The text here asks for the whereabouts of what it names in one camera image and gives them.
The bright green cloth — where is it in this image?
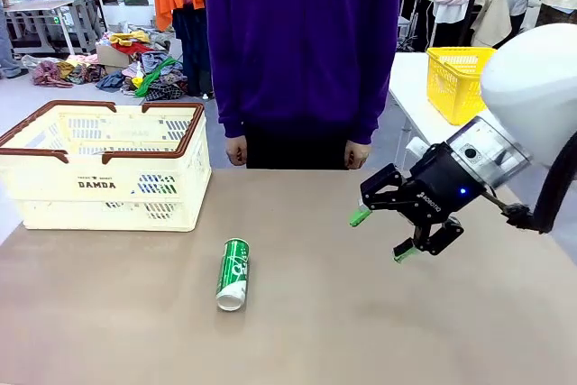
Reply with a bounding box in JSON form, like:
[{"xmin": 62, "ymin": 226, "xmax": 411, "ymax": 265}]
[{"xmin": 133, "ymin": 58, "xmax": 180, "ymax": 98}]

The white side table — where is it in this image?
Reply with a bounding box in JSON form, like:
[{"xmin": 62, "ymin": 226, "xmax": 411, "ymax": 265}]
[{"xmin": 388, "ymin": 51, "xmax": 492, "ymax": 174}]

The metal equipment rack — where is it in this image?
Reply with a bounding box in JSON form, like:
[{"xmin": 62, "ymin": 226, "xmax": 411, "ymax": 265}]
[{"xmin": 396, "ymin": 0, "xmax": 434, "ymax": 51}]

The grey frame work table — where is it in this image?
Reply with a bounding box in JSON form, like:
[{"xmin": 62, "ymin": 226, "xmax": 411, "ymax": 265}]
[{"xmin": 2, "ymin": 0, "xmax": 112, "ymax": 56}]

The red cloth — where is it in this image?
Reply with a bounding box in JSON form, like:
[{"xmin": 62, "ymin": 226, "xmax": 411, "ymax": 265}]
[{"xmin": 112, "ymin": 41, "xmax": 153, "ymax": 56}]

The person in purple hoodie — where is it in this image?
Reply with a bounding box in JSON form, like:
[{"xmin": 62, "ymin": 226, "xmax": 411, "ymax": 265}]
[{"xmin": 203, "ymin": 0, "xmax": 404, "ymax": 170}]

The cardboard box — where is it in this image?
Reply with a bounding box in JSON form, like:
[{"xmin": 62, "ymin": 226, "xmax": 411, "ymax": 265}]
[{"xmin": 96, "ymin": 41, "xmax": 136, "ymax": 69}]

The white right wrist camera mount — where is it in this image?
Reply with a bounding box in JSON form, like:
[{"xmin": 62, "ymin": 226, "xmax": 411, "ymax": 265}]
[{"xmin": 405, "ymin": 137, "xmax": 430, "ymax": 160}]

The cream shopping basket brown rim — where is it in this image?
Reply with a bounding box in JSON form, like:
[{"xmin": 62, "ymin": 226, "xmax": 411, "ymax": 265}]
[{"xmin": 0, "ymin": 99, "xmax": 213, "ymax": 232}]

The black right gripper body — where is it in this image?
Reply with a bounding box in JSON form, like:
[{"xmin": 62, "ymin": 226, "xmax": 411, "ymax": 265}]
[{"xmin": 398, "ymin": 142, "xmax": 481, "ymax": 226}]

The yellow cloth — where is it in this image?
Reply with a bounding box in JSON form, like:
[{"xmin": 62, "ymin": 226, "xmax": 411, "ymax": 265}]
[{"xmin": 110, "ymin": 31, "xmax": 151, "ymax": 46}]

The pile of mixed clothes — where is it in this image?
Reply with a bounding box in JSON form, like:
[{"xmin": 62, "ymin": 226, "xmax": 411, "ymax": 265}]
[{"xmin": 22, "ymin": 51, "xmax": 188, "ymax": 102}]

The light green drink can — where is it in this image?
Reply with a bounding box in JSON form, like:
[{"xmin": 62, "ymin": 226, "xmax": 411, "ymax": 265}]
[{"xmin": 215, "ymin": 237, "xmax": 252, "ymax": 312}]

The person's right hand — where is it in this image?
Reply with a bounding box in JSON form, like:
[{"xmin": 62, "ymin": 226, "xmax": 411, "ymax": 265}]
[{"xmin": 224, "ymin": 137, "xmax": 249, "ymax": 167}]

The person's left hand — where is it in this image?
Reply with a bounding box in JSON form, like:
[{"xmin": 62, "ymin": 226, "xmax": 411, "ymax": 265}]
[{"xmin": 343, "ymin": 142, "xmax": 372, "ymax": 171}]

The yellow plastic basket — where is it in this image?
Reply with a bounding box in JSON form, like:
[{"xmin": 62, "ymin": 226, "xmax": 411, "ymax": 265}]
[{"xmin": 426, "ymin": 46, "xmax": 497, "ymax": 126}]

